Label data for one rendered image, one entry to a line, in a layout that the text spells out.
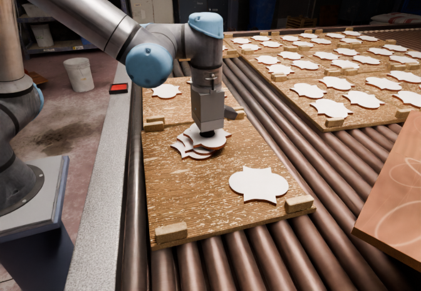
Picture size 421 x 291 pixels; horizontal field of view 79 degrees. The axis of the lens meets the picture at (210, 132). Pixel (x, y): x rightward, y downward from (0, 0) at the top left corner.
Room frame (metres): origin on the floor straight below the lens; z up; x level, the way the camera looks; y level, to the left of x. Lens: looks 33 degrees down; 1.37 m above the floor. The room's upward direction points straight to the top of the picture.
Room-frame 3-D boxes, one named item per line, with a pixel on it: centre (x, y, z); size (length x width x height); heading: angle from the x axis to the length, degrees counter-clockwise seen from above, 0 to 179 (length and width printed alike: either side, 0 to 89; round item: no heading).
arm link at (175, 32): (0.58, 0.11, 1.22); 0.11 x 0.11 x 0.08; 1
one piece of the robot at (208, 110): (0.60, -0.01, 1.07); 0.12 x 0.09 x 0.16; 111
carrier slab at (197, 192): (0.52, -0.01, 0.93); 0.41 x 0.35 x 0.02; 15
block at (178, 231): (0.30, 0.07, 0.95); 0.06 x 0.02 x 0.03; 105
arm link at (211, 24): (0.60, 0.01, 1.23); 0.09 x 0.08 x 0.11; 91
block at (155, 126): (0.68, 0.18, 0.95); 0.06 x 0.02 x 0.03; 105
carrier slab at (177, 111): (0.94, 0.09, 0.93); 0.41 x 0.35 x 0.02; 13
